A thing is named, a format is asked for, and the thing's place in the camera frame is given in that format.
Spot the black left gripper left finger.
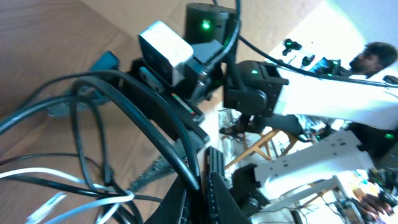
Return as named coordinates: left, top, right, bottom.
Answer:
left=149, top=177, right=199, bottom=224

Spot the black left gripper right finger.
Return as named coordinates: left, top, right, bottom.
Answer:
left=205, top=146, right=251, bottom=224

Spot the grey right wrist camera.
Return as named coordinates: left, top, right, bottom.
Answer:
left=137, top=20, right=224, bottom=94

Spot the white cable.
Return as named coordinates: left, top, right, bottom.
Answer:
left=0, top=167, right=136, bottom=224

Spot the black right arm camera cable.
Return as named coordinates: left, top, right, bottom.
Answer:
left=198, top=0, right=398, bottom=88

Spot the seated person in background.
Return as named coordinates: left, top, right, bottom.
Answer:
left=349, top=42, right=397, bottom=79

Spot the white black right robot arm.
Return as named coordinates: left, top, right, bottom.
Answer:
left=136, top=1, right=397, bottom=157

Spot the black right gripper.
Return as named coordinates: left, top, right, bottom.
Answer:
left=46, top=50, right=211, bottom=150

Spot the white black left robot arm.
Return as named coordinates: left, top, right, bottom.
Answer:
left=147, top=131, right=374, bottom=223

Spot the wooden chair in background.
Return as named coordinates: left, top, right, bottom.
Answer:
left=224, top=129, right=299, bottom=169

